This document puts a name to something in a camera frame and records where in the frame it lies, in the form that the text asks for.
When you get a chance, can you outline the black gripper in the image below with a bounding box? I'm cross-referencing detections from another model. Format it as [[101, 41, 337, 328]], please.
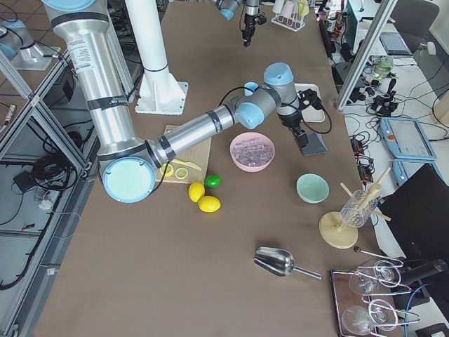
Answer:
[[241, 13, 257, 47], [279, 111, 309, 154]]

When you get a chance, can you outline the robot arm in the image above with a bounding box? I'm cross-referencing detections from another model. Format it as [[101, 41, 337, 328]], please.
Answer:
[[44, 1, 307, 203], [210, 0, 266, 47]]

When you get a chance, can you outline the pile of ice cubes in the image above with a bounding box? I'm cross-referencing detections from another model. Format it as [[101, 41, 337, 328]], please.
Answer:
[[231, 138, 274, 167]]

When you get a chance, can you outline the light blue plastic cup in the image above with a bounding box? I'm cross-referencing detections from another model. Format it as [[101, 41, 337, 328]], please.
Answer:
[[243, 81, 259, 96]]

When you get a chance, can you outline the wooden cup tree stand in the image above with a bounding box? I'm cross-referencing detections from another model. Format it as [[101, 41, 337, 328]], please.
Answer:
[[319, 167, 391, 249]]

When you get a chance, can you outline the steel ice scoop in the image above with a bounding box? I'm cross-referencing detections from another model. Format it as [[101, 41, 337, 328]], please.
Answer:
[[253, 246, 322, 279]]

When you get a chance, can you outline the grey folded cloth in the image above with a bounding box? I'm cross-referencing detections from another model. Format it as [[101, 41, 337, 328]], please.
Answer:
[[301, 132, 328, 157]]

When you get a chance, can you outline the cream rabbit tray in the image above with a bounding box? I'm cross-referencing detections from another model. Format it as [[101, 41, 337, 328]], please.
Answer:
[[295, 83, 325, 123]]

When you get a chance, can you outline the pink bowl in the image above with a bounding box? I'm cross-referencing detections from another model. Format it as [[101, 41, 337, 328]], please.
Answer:
[[229, 132, 275, 173]]

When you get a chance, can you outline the mint green bowl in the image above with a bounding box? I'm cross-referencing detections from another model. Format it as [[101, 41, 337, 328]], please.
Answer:
[[296, 173, 330, 204]]

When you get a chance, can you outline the textured glass on stand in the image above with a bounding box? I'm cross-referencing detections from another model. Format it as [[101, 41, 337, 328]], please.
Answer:
[[340, 190, 380, 228]]

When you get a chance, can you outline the green lime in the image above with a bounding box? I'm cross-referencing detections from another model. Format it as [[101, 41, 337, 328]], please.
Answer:
[[204, 175, 222, 188]]

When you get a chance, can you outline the blue teach pendant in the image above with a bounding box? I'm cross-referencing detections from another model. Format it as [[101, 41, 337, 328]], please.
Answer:
[[380, 117, 437, 161], [392, 159, 441, 187]]

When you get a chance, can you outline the yellow plastic knife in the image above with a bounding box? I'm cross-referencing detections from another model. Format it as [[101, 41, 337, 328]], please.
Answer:
[[171, 159, 202, 171]]

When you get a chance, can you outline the wooden cutting board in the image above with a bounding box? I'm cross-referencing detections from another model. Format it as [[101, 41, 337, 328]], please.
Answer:
[[163, 139, 211, 184]]

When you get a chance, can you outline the whole yellow lemon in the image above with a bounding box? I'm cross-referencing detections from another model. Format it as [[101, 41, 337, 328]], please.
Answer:
[[188, 182, 206, 203]]

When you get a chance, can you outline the upper lemon slice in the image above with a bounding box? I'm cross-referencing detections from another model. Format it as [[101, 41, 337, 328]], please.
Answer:
[[175, 167, 189, 180]]

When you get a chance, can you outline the wine glass rack tray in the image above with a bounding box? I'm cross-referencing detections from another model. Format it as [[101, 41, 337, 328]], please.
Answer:
[[330, 259, 420, 336]]

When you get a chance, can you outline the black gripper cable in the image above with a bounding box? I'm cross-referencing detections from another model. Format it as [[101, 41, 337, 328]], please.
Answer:
[[301, 101, 333, 133]]

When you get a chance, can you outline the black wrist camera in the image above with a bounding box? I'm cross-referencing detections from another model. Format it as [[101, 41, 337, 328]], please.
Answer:
[[297, 89, 323, 111]]

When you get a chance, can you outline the white wire cup rack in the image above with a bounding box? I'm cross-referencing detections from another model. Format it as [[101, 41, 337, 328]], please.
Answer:
[[271, 0, 309, 32]]

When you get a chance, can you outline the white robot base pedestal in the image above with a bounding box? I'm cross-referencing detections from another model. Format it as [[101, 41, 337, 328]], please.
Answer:
[[126, 0, 188, 116]]

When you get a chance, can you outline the aluminium frame post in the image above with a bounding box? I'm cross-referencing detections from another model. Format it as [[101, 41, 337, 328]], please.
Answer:
[[335, 0, 397, 113]]

